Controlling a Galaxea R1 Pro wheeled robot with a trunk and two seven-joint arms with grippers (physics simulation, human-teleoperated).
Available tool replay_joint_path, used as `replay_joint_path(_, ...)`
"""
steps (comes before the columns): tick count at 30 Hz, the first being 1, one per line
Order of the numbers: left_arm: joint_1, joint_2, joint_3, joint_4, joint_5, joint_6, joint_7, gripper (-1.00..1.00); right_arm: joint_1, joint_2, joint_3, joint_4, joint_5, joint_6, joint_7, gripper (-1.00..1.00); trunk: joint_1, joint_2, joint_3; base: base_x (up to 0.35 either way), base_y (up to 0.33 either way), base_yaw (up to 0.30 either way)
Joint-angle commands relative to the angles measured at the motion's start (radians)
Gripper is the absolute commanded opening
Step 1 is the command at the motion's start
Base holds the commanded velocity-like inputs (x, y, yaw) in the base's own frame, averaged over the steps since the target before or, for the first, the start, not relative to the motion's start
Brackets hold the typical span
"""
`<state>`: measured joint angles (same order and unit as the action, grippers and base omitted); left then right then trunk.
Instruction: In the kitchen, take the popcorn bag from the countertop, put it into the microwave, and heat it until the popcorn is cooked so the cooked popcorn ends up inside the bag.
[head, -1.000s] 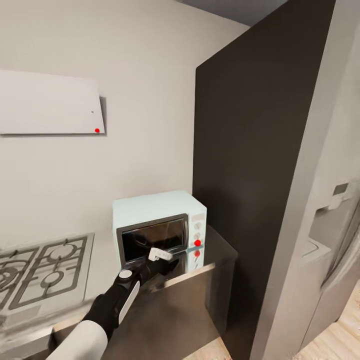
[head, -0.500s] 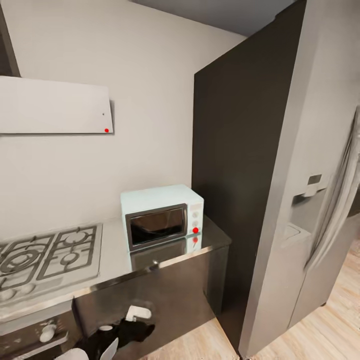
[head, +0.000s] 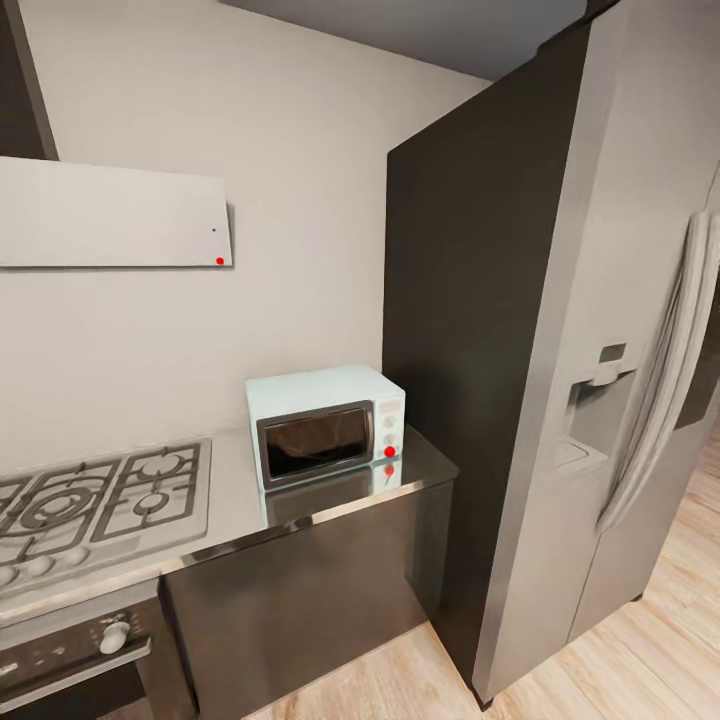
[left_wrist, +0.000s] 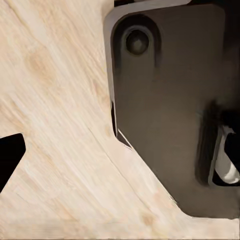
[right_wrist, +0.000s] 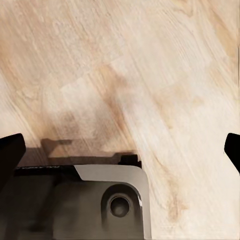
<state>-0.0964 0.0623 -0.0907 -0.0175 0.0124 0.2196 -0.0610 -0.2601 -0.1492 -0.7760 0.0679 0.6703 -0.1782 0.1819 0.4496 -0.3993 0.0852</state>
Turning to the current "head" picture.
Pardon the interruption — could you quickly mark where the microwave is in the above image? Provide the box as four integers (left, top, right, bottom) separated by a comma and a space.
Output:
245, 365, 405, 491

